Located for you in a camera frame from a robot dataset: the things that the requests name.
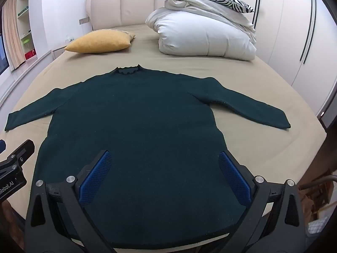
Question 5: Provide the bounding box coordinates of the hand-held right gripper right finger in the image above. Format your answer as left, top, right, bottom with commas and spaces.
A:
218, 151, 309, 253

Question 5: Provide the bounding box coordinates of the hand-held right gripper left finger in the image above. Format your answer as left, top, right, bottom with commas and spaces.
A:
25, 150, 116, 253

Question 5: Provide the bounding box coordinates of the dark green sweater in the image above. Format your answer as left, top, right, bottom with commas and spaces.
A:
5, 64, 291, 249

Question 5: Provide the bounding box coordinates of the white window ledge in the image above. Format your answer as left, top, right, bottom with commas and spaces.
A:
0, 50, 53, 106

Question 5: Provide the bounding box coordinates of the brown wooden chair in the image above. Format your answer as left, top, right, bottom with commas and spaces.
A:
299, 169, 337, 238

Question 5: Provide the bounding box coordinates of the beige curtain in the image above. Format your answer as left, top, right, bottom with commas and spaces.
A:
2, 0, 21, 69

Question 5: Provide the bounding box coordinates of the bed with beige sheet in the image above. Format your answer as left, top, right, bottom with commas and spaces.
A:
0, 24, 327, 253

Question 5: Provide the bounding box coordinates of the yellow pillow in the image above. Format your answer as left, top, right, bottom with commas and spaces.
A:
64, 29, 136, 54

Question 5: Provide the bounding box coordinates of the white duvet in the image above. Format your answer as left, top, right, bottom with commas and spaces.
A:
145, 0, 257, 61

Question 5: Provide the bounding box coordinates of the white wardrobe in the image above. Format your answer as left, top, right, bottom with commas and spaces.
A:
239, 0, 337, 116

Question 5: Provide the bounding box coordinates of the beige padded headboard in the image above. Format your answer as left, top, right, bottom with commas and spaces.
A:
86, 0, 169, 32

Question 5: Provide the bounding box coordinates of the white wall shelf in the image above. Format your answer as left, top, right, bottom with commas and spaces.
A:
16, 0, 36, 64

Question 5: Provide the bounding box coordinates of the black wardrobe handle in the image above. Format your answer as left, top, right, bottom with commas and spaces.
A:
252, 0, 262, 28
300, 0, 316, 64

